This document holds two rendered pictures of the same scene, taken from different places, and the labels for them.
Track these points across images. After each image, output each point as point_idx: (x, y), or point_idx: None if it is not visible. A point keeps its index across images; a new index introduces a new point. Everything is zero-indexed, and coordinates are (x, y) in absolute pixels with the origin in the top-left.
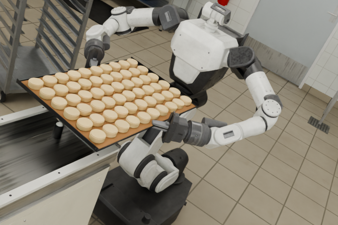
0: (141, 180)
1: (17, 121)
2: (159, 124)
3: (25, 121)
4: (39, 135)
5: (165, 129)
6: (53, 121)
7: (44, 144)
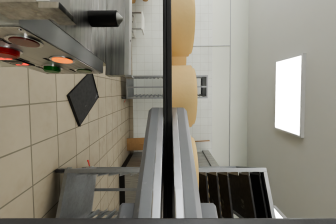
0: None
1: None
2: (187, 136)
3: (119, 9)
4: (97, 4)
5: (160, 200)
6: (104, 53)
7: None
